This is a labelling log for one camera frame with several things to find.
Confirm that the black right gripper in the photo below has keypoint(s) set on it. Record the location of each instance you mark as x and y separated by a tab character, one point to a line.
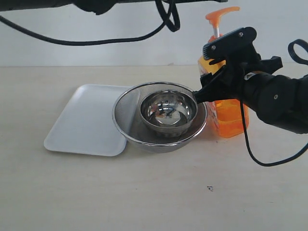
240	60

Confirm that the orange dish soap pump bottle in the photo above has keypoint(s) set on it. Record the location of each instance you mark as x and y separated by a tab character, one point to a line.
225	115

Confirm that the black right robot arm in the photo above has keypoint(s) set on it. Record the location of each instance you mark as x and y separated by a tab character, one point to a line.
277	100

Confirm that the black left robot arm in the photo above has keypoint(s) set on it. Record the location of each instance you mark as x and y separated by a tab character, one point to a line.
95	6

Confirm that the small steel bowl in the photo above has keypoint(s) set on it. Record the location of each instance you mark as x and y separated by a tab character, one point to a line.
168	112

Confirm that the steel mesh colander bowl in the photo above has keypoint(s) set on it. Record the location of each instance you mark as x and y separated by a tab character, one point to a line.
126	118

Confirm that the white rectangular plastic tray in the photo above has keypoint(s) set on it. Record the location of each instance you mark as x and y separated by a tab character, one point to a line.
85	126

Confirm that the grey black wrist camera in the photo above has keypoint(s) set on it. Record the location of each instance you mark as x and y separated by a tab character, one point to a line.
229	43

